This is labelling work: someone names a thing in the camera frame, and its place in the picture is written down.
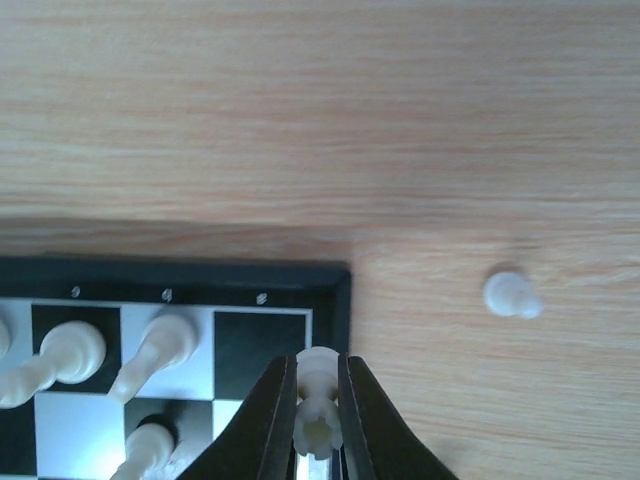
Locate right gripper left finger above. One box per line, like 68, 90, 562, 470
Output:
179, 355, 297, 480

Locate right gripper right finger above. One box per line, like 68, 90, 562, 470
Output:
338, 354, 456, 480

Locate white rook piece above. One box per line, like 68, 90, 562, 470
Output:
293, 346, 343, 461

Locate white bishop piece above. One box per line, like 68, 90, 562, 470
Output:
107, 313, 199, 404

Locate white pawn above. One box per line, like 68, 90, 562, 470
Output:
483, 271, 543, 320
111, 423, 175, 480

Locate black white chessboard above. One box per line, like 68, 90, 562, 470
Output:
1, 256, 351, 479

